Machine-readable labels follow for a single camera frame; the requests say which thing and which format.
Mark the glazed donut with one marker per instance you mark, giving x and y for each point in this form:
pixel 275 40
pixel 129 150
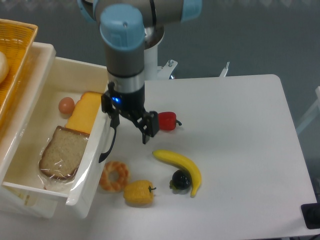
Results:
pixel 115 176

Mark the pale bread roll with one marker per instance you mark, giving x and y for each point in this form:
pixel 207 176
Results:
pixel 4 67

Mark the brown bread slice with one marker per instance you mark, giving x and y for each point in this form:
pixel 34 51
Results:
pixel 63 154

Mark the orange woven basket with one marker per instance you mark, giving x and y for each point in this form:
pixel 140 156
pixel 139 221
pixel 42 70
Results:
pixel 16 39

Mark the brown egg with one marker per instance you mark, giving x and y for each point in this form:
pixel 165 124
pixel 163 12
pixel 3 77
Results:
pixel 66 105

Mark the red bell pepper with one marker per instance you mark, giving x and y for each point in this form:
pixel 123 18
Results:
pixel 168 121

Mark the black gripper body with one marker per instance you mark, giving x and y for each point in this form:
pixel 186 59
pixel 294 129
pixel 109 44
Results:
pixel 128 105

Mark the orange cake slice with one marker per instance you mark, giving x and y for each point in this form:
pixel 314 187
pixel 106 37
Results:
pixel 84 114

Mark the yellow bell pepper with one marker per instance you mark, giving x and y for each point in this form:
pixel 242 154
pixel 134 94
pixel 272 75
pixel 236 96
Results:
pixel 140 192

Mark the white table bracket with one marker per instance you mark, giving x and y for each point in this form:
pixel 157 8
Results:
pixel 225 70

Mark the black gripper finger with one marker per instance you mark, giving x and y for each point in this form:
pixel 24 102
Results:
pixel 114 119
pixel 148 125

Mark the dark mangosteen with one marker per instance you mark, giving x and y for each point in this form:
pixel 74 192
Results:
pixel 180 182

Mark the yellow banana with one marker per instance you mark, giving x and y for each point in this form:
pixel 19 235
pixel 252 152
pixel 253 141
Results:
pixel 183 162

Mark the white frame at right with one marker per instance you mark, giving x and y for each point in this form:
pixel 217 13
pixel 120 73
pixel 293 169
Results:
pixel 312 112

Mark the white drawer cabinet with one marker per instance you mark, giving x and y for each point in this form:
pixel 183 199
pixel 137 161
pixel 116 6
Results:
pixel 35 71

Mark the white drawer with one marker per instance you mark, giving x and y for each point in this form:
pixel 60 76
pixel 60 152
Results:
pixel 67 78

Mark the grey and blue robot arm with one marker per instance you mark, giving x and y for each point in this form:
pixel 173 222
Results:
pixel 122 26

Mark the black device at edge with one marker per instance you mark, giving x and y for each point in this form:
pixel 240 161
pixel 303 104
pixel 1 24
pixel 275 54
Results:
pixel 311 215

